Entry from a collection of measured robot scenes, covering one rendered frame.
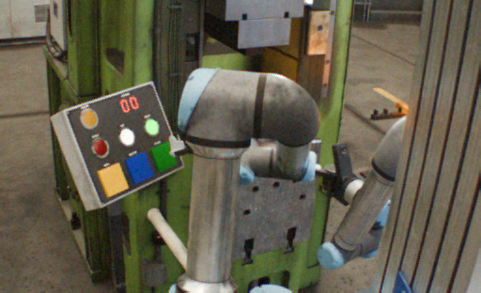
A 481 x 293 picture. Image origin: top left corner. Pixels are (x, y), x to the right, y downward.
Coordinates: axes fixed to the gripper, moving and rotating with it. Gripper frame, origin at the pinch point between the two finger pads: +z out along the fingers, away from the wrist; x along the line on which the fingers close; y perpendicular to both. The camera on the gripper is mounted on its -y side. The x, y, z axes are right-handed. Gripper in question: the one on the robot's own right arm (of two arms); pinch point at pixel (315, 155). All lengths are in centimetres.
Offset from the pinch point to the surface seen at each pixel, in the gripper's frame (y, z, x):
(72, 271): 100, 102, -61
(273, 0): -43, 31, 0
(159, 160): -0.8, 13.3, -46.0
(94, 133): -12, 13, -65
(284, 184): 24.0, 24.7, 6.7
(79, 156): -8, 8, -71
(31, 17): 66, 563, -12
